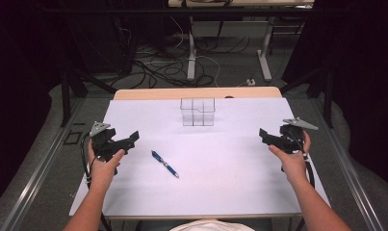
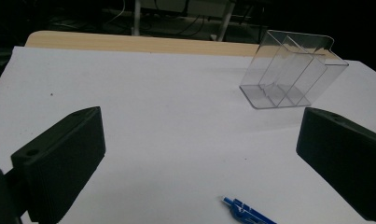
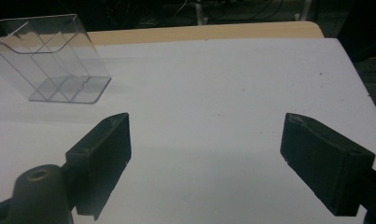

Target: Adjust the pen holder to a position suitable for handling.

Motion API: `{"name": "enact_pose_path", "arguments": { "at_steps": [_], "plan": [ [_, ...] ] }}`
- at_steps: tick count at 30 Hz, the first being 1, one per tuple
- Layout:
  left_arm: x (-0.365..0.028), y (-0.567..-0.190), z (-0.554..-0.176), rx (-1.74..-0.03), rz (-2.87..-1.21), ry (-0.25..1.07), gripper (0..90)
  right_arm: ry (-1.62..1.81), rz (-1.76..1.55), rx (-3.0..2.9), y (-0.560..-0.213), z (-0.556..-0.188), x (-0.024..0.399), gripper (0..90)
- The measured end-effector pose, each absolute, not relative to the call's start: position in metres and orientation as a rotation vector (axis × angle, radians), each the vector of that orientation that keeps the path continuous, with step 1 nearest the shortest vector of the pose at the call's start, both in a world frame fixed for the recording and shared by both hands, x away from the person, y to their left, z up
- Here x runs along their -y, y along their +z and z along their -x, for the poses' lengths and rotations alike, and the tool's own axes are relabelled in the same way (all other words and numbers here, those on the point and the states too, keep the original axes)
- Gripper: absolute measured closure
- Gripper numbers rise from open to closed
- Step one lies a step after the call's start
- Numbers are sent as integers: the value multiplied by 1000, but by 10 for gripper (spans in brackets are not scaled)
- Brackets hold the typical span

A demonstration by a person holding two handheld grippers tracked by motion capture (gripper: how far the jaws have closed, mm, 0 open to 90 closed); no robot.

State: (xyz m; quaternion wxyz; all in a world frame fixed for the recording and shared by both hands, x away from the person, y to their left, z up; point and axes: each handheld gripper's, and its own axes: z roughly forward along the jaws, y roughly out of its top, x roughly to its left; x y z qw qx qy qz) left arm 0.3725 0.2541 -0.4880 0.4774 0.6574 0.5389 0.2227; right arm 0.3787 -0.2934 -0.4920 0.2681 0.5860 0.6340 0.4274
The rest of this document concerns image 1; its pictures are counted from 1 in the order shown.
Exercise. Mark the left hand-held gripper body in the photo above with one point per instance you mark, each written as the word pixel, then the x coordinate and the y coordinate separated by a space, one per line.
pixel 103 142

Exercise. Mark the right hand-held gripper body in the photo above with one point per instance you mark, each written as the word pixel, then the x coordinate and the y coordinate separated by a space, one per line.
pixel 291 139

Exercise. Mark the blue pen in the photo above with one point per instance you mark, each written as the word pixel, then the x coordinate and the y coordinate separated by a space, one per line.
pixel 165 164

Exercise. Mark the clear plastic organizer box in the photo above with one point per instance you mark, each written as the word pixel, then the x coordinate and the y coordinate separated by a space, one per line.
pixel 198 112

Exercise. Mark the person's right hand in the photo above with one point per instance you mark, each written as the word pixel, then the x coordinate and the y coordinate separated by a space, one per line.
pixel 293 165

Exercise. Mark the person's left hand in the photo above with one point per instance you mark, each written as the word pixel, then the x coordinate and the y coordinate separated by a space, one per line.
pixel 101 170

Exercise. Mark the white power plug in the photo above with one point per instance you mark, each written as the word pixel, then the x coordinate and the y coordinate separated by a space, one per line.
pixel 251 82

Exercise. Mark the black metal stand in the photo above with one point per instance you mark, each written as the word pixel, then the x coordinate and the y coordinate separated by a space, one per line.
pixel 65 96
pixel 327 96

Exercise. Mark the wooden table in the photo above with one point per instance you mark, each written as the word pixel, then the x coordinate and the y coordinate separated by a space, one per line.
pixel 169 93

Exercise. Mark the white table mat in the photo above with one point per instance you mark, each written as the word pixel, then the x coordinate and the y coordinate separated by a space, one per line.
pixel 214 179

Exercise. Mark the white desk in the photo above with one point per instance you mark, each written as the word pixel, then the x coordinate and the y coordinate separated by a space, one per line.
pixel 191 64

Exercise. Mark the person's white shirt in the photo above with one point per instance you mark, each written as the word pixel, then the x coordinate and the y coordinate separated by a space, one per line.
pixel 211 226

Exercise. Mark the black horizontal bar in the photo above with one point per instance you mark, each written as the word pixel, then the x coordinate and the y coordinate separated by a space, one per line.
pixel 117 10

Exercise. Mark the aluminium floor rail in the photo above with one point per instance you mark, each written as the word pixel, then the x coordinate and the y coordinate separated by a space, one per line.
pixel 345 166
pixel 37 173

